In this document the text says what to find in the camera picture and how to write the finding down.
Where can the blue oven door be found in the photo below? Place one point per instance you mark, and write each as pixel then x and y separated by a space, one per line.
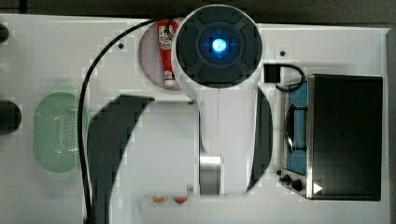
pixel 295 130

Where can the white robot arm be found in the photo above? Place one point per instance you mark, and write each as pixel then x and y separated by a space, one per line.
pixel 217 140

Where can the black toaster oven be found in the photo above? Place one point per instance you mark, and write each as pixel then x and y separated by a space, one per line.
pixel 343 139

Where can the grey round plate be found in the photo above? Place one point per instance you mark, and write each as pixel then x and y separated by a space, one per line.
pixel 150 58

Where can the red round toy fruit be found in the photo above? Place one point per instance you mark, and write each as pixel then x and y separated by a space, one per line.
pixel 180 199

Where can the red ketchup bottle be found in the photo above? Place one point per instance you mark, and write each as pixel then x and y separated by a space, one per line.
pixel 165 32

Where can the orange slice toy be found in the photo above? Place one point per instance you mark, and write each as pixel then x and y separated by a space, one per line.
pixel 159 198

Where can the green perforated colander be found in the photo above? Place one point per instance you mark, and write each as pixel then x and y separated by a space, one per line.
pixel 55 134

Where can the black cylinder post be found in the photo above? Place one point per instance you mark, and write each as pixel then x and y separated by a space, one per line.
pixel 4 33
pixel 10 117

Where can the black cylinder post upper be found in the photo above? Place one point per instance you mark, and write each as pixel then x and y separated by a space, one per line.
pixel 4 33

